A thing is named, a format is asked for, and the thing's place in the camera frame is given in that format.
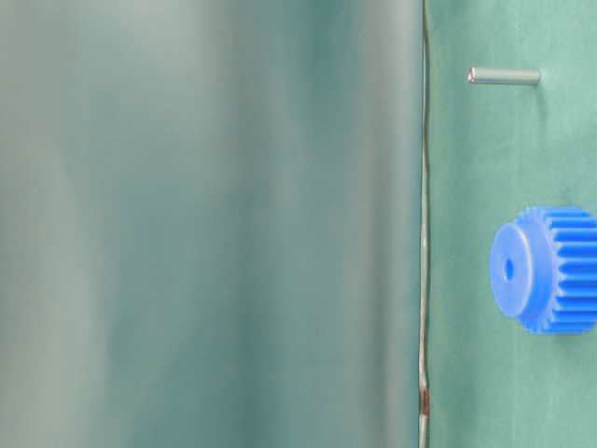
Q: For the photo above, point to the grey metal shaft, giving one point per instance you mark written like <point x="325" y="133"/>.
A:
<point x="503" y="76"/>

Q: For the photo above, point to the blue plastic gear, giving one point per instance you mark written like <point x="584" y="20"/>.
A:
<point x="543" y="269"/>

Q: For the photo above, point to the green background curtain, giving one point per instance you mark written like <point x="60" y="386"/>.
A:
<point x="210" y="222"/>

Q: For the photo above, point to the green cloth mat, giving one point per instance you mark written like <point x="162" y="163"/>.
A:
<point x="495" y="150"/>

